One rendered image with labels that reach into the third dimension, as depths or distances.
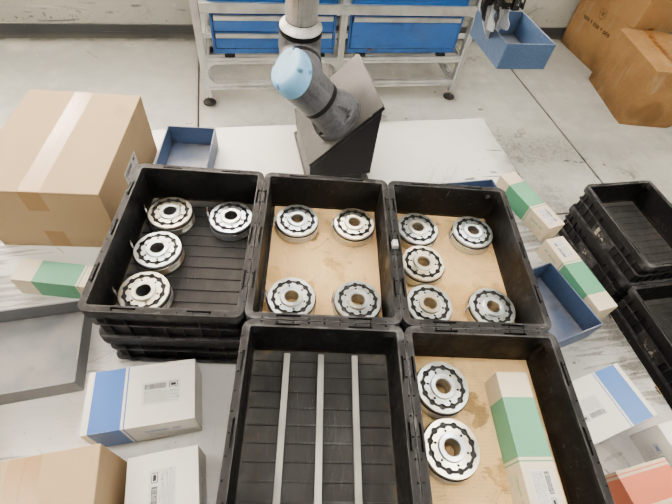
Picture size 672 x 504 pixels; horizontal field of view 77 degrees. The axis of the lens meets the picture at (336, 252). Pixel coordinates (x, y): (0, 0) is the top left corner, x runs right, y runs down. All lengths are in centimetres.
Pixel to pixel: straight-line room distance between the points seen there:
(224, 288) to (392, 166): 76
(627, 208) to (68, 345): 200
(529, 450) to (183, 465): 60
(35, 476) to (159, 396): 21
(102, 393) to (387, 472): 55
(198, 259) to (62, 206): 35
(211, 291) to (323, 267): 26
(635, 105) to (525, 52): 238
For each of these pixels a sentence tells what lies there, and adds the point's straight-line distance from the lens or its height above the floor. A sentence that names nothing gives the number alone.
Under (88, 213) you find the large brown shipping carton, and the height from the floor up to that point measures 83.
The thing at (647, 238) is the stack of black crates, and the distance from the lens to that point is 203.
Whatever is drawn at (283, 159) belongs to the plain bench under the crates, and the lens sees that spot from 144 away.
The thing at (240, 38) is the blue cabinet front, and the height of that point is 41.
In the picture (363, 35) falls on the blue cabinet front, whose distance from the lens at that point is 287.
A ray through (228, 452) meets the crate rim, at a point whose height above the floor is 93.
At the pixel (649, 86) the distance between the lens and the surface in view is 363.
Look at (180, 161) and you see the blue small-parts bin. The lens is 146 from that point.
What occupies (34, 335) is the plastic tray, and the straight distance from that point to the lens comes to 118.
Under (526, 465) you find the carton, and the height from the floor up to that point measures 89.
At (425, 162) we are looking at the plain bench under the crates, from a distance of 152.
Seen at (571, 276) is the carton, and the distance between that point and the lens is 130.
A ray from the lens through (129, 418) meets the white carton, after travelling 92.
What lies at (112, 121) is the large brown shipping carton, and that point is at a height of 90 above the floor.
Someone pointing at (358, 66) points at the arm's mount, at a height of 98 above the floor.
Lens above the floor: 163
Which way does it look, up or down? 52 degrees down
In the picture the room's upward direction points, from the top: 9 degrees clockwise
